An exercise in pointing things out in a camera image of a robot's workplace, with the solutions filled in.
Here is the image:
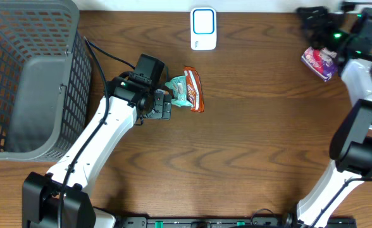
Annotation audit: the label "green wet wipes pack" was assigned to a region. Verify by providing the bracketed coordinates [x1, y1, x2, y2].
[165, 76, 192, 107]

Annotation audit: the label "purple snack bag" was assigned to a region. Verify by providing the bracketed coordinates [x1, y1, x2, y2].
[301, 47, 337, 82]

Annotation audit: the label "red-brown snack bar wrapper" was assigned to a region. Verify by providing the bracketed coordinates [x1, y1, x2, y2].
[183, 66, 204, 113]

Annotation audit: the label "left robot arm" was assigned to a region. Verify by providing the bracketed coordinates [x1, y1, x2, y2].
[22, 72, 171, 227]

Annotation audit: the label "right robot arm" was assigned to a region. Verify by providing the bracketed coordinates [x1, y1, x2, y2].
[283, 1, 372, 227]

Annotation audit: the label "white barcode scanner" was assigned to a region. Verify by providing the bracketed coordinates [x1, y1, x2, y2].
[190, 7, 217, 51]

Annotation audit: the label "grey plastic mesh basket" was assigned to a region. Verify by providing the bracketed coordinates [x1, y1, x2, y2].
[0, 0, 92, 162]

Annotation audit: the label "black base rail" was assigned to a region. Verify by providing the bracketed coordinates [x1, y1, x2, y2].
[115, 216, 357, 228]

